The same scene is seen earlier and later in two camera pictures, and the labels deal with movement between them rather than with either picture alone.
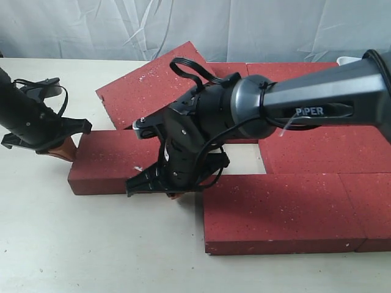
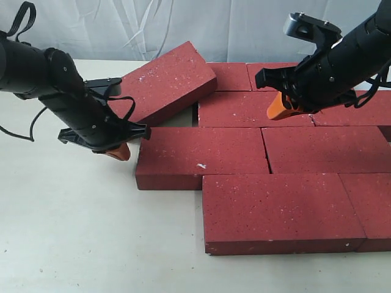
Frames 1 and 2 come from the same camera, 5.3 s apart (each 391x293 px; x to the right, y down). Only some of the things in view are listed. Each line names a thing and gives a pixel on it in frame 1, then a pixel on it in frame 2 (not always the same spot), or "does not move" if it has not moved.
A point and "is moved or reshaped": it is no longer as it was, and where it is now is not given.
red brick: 369,194 does not move
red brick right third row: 327,149 does not move
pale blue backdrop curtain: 222,31 does not move
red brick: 225,69 does not move
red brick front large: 280,213 does not move
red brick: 105,159 is moved or reshaped
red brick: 153,86 does not move
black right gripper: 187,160 -> 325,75
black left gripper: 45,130 -> 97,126
